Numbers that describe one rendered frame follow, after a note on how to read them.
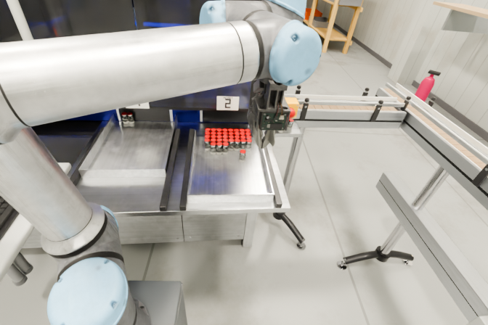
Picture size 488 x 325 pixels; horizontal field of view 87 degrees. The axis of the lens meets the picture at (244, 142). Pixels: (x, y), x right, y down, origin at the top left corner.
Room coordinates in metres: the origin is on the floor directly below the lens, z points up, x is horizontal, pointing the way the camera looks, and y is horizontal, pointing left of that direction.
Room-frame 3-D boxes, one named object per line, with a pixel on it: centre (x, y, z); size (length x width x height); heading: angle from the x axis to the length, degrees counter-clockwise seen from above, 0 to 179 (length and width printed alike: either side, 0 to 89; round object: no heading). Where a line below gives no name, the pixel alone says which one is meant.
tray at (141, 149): (0.74, 0.40, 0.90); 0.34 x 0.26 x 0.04; 9
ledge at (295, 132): (0.99, -0.17, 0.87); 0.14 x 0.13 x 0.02; 9
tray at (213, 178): (0.68, 0.05, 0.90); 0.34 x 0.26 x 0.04; 8
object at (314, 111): (1.14, -0.43, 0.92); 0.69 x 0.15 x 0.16; 99
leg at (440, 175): (0.88, -0.89, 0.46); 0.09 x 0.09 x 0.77; 9
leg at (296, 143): (1.11, -0.28, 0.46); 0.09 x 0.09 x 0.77; 9
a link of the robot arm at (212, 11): (0.46, 0.03, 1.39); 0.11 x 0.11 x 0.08; 32
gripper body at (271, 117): (0.52, -0.05, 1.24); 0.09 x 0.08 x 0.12; 9
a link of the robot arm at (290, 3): (0.52, -0.05, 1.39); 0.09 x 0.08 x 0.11; 122
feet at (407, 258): (0.88, -0.89, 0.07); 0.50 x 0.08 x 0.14; 99
